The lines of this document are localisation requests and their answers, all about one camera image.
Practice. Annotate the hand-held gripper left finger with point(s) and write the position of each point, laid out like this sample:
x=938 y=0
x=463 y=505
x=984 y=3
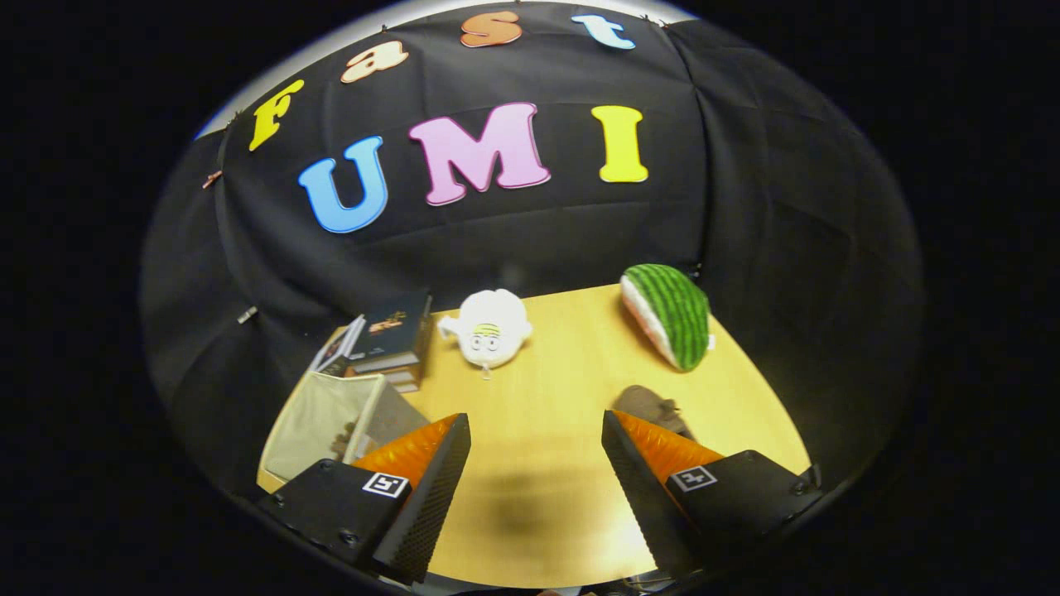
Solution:
x=431 y=505

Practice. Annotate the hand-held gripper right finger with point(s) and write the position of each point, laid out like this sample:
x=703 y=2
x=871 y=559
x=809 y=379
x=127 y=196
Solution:
x=642 y=497

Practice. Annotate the grey fabric storage box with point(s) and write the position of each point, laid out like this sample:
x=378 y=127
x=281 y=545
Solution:
x=306 y=422

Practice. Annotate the brown-covered book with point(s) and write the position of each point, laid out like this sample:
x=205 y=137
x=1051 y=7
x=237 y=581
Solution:
x=397 y=374
x=406 y=386

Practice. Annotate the white picture-cover book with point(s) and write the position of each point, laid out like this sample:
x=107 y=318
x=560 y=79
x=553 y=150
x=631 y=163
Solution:
x=335 y=356

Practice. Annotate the dark hardcover book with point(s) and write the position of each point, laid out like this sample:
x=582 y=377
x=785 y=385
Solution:
x=397 y=327

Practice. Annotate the watermelon slice plush toy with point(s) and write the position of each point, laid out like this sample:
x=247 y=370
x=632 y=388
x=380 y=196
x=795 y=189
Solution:
x=675 y=314

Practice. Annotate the white plush toy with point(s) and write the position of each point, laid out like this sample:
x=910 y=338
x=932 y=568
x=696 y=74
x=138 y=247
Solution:
x=489 y=327

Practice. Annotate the silver binder clip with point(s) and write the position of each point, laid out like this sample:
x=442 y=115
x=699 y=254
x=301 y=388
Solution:
x=248 y=314

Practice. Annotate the pink clothes clip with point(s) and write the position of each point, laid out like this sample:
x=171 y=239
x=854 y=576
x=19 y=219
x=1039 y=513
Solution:
x=212 y=179

